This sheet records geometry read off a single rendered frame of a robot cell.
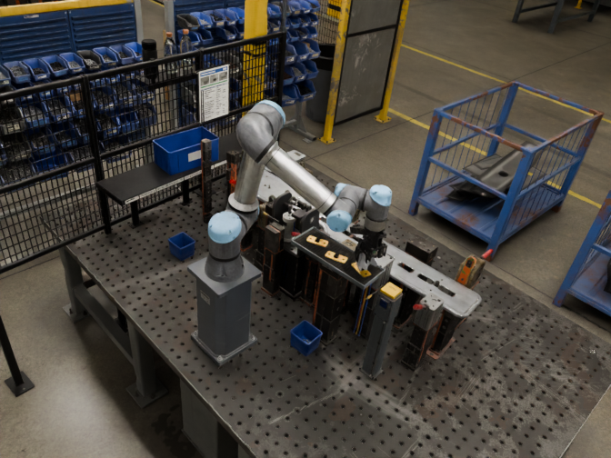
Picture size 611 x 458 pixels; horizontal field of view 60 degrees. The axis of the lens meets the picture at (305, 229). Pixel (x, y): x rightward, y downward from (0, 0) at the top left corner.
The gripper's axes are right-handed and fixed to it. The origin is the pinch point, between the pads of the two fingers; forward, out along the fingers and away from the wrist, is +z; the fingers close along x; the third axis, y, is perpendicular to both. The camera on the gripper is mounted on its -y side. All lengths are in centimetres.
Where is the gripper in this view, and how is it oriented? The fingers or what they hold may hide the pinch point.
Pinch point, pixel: (362, 265)
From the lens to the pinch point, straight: 201.9
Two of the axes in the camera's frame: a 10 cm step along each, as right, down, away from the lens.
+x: 8.5, -2.4, 4.6
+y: 5.1, 5.4, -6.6
